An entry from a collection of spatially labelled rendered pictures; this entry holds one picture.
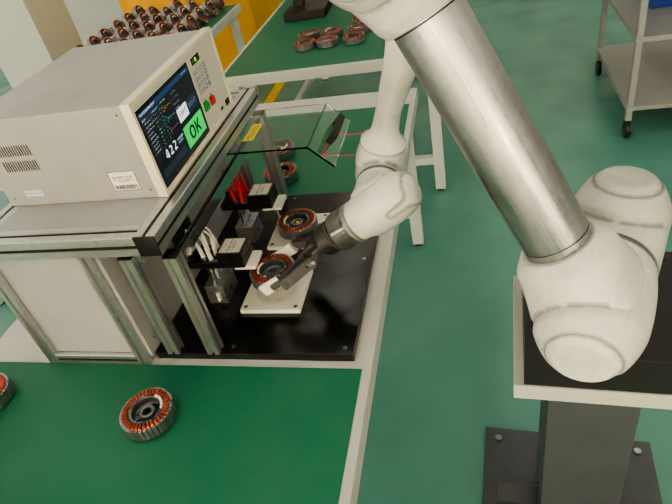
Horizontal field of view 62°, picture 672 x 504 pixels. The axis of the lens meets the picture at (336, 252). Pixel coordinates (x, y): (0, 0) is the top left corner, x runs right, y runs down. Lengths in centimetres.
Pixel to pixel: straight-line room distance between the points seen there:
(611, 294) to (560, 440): 63
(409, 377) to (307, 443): 107
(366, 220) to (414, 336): 118
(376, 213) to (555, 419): 60
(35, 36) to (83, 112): 403
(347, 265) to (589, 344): 74
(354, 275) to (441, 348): 90
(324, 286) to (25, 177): 70
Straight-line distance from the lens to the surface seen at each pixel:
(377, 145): 123
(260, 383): 125
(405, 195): 113
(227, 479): 114
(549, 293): 86
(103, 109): 117
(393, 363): 220
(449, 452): 196
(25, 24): 522
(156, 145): 120
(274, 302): 136
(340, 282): 138
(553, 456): 149
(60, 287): 135
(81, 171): 128
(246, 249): 135
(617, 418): 137
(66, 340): 149
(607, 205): 101
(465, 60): 75
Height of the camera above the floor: 167
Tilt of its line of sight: 37 degrees down
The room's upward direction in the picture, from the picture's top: 13 degrees counter-clockwise
